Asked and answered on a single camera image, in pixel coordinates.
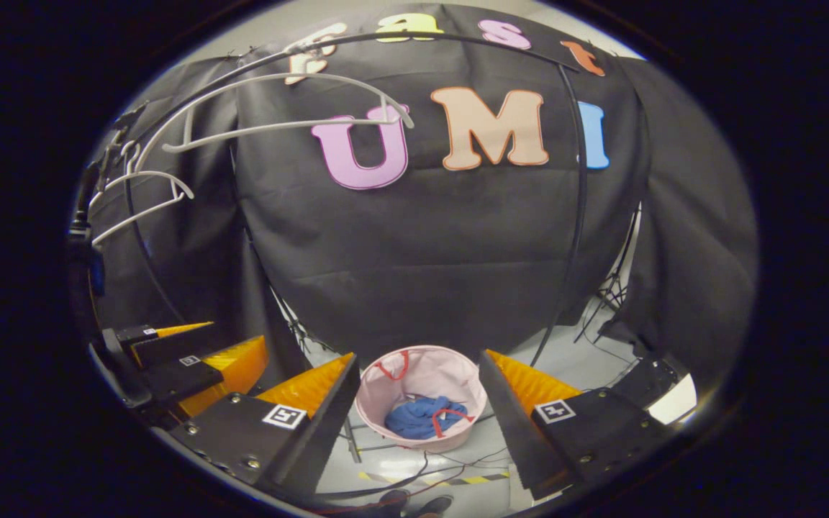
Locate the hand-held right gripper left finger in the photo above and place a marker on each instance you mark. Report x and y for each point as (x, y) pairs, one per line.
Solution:
(328, 424)

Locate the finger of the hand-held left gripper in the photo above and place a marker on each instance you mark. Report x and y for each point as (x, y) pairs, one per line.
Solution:
(191, 378)
(170, 349)

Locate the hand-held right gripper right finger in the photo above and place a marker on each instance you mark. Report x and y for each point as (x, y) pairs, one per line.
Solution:
(512, 432)

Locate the blue knitted garment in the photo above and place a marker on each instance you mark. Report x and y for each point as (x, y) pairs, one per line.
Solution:
(414, 417)

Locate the pink laundry hamper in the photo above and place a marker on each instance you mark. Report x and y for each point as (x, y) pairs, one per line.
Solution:
(429, 370)

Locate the white plastic hanger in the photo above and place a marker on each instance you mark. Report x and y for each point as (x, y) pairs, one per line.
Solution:
(145, 173)

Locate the white hanger with taped hook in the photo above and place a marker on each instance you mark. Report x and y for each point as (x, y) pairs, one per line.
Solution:
(278, 126)

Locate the black clothes rack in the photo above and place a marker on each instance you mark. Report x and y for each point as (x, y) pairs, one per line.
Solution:
(578, 180)

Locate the yellow black floor tape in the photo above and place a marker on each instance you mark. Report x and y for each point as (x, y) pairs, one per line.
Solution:
(486, 478)

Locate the person's black shoe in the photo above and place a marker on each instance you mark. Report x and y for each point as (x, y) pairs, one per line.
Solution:
(435, 507)
(394, 503)

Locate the black backdrop cloth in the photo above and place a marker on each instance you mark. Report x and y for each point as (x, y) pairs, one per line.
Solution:
(422, 273)

